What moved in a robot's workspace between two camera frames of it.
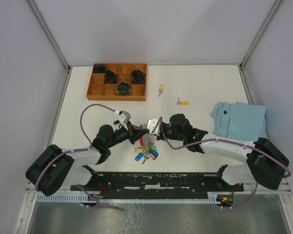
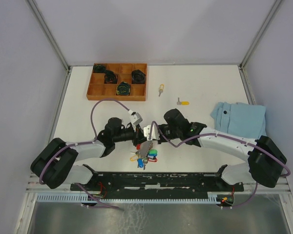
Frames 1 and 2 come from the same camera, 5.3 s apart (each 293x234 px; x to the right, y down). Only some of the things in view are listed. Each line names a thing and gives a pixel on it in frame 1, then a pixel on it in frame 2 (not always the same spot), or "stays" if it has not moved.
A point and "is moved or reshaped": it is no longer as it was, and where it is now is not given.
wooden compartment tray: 118,82 stays
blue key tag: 138,157 -> 140,163
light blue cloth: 242,122 stays
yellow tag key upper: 161,87 stays
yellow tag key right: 182,103 stays
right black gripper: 164,124 stays
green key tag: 154,147 is moved or reshaped
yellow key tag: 138,150 -> 133,158
